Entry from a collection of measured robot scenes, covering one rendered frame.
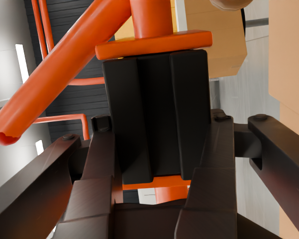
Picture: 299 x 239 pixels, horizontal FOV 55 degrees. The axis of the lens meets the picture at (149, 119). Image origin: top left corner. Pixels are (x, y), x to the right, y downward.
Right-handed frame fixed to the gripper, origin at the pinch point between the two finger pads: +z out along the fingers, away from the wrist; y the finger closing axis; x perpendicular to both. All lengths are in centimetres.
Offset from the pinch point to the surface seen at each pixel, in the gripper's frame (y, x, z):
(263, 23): 64, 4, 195
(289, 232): 13.8, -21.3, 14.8
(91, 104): -325, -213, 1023
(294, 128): 13.9, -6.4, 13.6
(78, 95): -374, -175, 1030
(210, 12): 27, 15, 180
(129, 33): -102, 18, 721
